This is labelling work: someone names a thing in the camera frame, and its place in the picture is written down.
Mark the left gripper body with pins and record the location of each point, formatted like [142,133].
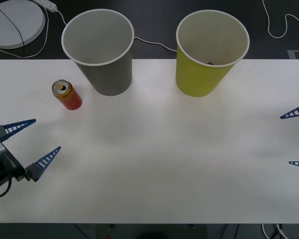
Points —
[13,169]

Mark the white round disc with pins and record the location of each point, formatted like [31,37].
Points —
[5,32]

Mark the red and yellow drink can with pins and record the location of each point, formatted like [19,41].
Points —
[70,99]

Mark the grey printed marker sheet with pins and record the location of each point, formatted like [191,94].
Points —
[297,54]

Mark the small red can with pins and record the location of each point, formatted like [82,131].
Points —
[210,63]

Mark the white power strip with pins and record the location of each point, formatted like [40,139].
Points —
[48,4]

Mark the yellow-green plastic waste bin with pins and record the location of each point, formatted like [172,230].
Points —
[196,77]

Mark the grey plastic waste bin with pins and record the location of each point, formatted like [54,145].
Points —
[107,77]

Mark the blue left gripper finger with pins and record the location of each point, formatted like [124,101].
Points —
[15,127]
[43,161]

